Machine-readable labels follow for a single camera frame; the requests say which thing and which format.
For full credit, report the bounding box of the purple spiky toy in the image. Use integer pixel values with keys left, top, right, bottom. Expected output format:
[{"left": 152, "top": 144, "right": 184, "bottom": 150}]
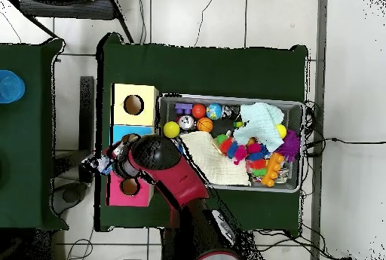
[{"left": 275, "top": 129, "right": 302, "bottom": 163}]

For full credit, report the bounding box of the cream waffle cloth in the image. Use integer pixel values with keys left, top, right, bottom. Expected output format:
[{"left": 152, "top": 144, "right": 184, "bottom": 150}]
[{"left": 179, "top": 130, "right": 251, "bottom": 186}]

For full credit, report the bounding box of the blue globe ball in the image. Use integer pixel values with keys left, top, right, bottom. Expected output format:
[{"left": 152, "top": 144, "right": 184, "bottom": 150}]
[{"left": 206, "top": 103, "right": 223, "bottom": 121}]

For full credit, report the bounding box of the mint green waffle cloth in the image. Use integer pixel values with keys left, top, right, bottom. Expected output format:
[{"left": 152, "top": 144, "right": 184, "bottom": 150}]
[{"left": 233, "top": 102, "right": 286, "bottom": 152}]

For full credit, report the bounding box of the black floor cable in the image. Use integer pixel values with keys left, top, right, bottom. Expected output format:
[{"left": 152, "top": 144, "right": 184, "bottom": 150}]
[{"left": 304, "top": 137, "right": 386, "bottom": 152}]

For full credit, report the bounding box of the dark green side table cloth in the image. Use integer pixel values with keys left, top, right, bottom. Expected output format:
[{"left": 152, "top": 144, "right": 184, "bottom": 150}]
[{"left": 0, "top": 38, "right": 69, "bottom": 231}]

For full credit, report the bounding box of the shallow mesh metal bin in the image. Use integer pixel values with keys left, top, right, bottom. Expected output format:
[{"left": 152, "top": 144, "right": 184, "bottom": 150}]
[{"left": 153, "top": 93, "right": 306, "bottom": 194}]

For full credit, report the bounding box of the blue plastic cup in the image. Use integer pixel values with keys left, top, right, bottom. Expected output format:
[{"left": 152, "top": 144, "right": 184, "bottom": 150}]
[{"left": 0, "top": 69, "right": 26, "bottom": 104}]

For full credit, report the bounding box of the crushed can with silver top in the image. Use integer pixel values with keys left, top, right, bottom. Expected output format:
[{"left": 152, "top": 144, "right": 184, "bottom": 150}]
[{"left": 176, "top": 115, "right": 198, "bottom": 131}]

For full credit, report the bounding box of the multicolour spiky caterpillar toy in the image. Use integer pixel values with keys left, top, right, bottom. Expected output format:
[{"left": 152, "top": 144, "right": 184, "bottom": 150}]
[{"left": 215, "top": 133, "right": 248, "bottom": 166}]

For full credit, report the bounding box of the orange plastic building block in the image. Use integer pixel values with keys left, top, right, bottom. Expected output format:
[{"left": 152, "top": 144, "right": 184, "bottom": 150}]
[{"left": 260, "top": 152, "right": 285, "bottom": 188}]

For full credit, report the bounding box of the plain orange ball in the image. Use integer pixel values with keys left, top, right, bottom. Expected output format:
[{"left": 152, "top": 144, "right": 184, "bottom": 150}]
[{"left": 191, "top": 103, "right": 207, "bottom": 120}]

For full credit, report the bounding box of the orange basketball toy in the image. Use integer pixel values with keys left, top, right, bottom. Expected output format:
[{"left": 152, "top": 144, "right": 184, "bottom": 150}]
[{"left": 196, "top": 117, "right": 214, "bottom": 133}]

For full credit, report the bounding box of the black flat panel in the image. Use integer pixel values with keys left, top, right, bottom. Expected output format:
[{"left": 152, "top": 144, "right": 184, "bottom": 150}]
[{"left": 78, "top": 75, "right": 95, "bottom": 184}]

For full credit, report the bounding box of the large yellow ball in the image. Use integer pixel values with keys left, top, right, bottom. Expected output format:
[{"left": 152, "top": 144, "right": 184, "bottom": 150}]
[{"left": 162, "top": 121, "right": 181, "bottom": 139}]

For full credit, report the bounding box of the wooden box with three holes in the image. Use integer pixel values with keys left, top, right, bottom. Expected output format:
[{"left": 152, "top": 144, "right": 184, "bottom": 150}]
[{"left": 106, "top": 83, "right": 160, "bottom": 208}]

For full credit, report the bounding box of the black chair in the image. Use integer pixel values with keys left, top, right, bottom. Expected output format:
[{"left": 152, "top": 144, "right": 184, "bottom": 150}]
[{"left": 5, "top": 0, "right": 135, "bottom": 44}]

